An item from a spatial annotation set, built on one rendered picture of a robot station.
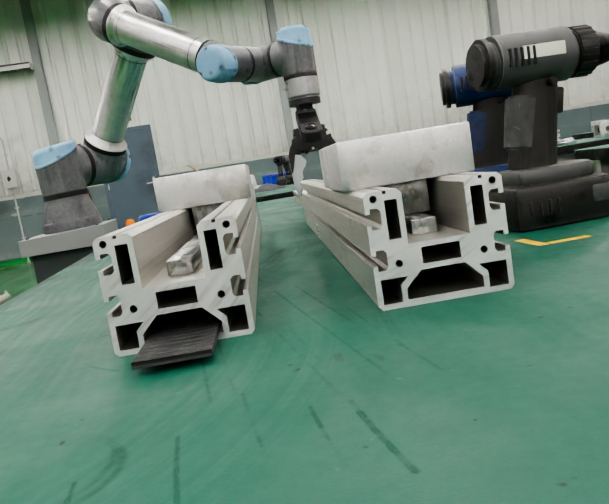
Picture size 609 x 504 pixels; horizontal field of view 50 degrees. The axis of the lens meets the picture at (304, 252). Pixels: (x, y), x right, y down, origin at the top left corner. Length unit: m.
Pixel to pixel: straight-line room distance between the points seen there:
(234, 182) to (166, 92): 11.60
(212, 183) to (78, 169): 1.08
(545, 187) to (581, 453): 0.54
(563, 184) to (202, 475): 0.59
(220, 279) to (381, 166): 0.16
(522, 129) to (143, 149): 11.63
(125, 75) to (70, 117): 10.76
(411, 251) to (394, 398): 0.18
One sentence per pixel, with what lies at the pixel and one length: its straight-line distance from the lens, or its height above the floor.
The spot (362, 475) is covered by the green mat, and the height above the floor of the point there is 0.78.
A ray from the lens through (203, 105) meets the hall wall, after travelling 12.33.
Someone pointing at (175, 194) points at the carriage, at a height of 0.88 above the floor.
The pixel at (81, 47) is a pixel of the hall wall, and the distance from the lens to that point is 12.69.
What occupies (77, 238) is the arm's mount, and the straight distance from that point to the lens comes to 1.74.
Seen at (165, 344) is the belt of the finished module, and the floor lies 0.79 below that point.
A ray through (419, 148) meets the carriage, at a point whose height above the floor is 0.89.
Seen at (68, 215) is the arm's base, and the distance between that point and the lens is 1.80.
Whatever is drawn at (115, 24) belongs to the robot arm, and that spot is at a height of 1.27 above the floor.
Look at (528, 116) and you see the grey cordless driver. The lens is 0.78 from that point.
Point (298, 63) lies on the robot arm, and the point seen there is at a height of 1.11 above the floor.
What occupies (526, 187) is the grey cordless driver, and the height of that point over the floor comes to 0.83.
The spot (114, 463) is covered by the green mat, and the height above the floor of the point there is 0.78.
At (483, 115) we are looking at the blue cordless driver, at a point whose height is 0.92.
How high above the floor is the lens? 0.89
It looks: 7 degrees down
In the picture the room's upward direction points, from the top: 9 degrees counter-clockwise
